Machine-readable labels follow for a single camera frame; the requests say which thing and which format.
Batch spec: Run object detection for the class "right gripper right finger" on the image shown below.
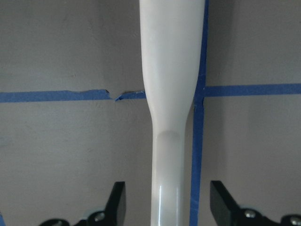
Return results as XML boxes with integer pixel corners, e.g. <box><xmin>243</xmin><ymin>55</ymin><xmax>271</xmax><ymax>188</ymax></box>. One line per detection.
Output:
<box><xmin>210</xmin><ymin>181</ymin><xmax>256</xmax><ymax>226</ymax></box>

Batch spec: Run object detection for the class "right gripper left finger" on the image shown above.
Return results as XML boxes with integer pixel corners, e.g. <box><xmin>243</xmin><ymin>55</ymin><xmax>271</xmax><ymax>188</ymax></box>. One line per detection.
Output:
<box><xmin>88</xmin><ymin>182</ymin><xmax>126</xmax><ymax>226</ymax></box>

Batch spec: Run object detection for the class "white hand brush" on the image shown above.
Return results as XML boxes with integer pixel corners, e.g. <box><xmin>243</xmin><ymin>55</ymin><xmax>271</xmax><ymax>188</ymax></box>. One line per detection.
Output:
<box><xmin>139</xmin><ymin>0</ymin><xmax>205</xmax><ymax>226</ymax></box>

